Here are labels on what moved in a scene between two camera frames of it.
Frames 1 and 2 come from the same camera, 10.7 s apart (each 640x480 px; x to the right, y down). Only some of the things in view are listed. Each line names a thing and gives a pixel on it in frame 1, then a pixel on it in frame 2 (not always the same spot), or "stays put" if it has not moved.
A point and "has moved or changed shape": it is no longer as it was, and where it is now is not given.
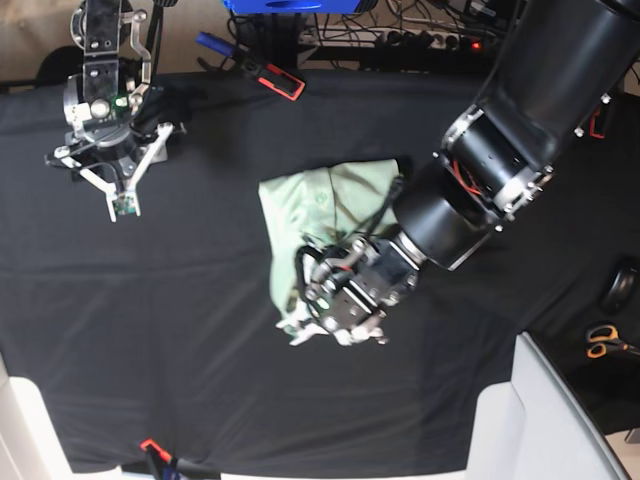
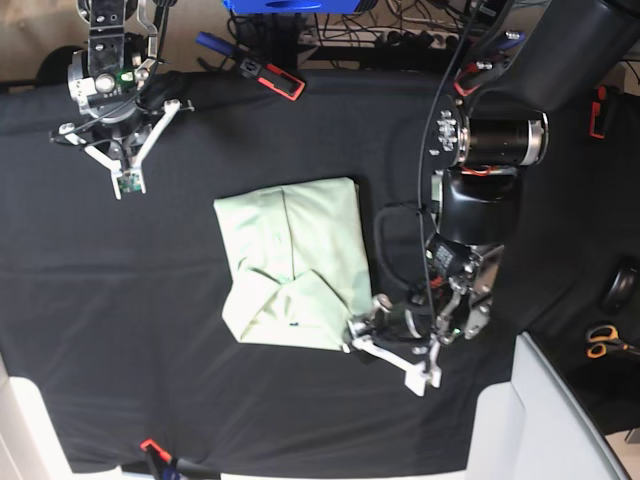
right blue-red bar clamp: (596, 112) stays put
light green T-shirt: (327, 208) has moved or changed shape
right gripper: (357, 283) -> (401, 323)
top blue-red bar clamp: (267, 75) stays put
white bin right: (538, 427) stays put
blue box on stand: (260, 7) stays put
